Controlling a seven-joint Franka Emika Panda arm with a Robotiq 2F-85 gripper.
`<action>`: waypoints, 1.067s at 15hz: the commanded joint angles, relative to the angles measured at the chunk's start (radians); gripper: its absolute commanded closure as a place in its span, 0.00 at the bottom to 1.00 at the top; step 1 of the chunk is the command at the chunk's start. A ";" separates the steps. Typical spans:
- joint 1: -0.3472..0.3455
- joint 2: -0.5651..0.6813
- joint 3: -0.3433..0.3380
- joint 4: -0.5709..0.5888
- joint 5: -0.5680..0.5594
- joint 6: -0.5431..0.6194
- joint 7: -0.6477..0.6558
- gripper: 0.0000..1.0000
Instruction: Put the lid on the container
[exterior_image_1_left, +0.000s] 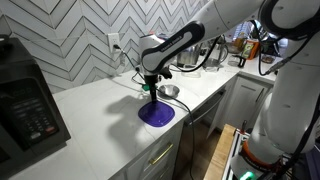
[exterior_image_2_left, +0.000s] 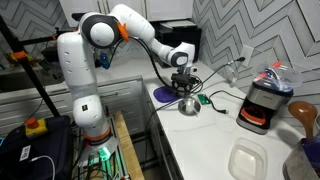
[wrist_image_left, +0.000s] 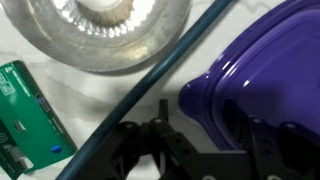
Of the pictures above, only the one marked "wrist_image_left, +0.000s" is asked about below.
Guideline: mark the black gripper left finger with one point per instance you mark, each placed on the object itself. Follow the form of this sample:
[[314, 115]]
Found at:
[[150, 156]]

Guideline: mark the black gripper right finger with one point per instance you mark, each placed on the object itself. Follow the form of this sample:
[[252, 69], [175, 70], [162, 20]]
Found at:
[[283, 150]]

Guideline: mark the purple plastic lid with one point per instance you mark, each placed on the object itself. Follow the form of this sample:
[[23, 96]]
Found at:
[[273, 66]]

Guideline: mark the round metal bowl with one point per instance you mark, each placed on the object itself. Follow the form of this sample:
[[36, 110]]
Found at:
[[150, 43]]

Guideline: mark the green marker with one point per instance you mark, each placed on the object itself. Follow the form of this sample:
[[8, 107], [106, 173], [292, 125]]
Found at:
[[33, 126]]

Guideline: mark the foil-cupped white candle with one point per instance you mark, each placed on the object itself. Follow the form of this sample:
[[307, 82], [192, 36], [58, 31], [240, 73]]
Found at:
[[100, 6]]

